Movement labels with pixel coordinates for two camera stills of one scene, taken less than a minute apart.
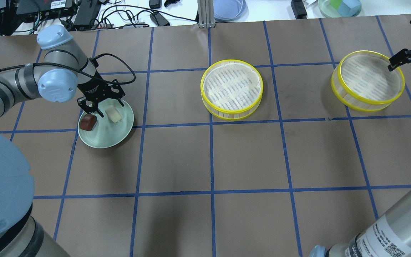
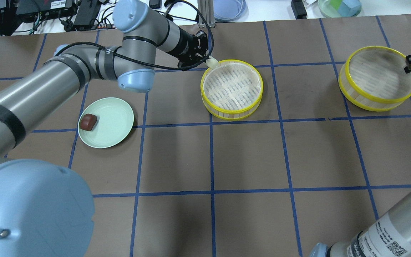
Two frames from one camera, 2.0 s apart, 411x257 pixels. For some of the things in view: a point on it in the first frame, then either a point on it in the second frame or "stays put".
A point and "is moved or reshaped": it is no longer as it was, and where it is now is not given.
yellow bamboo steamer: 231,89 stays put
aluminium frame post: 206,14 stays put
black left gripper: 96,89 to 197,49
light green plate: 106,133 stays put
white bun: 113,114 to 212,63
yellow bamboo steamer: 363,82 is moved or reshaped
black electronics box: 45,8 stays put
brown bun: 87,122 stays put
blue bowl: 230,10 stays put
